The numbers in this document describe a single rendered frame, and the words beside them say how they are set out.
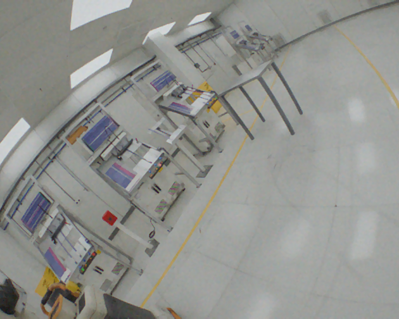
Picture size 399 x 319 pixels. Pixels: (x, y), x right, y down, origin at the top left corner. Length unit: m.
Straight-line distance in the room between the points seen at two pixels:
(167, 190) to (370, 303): 2.54
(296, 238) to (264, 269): 0.31
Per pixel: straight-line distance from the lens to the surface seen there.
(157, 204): 2.53
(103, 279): 2.70
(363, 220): 1.27
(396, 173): 1.48
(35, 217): 2.66
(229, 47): 5.86
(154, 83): 3.11
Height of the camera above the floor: 1.14
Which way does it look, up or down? 21 degrees down
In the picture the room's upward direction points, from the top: 43 degrees counter-clockwise
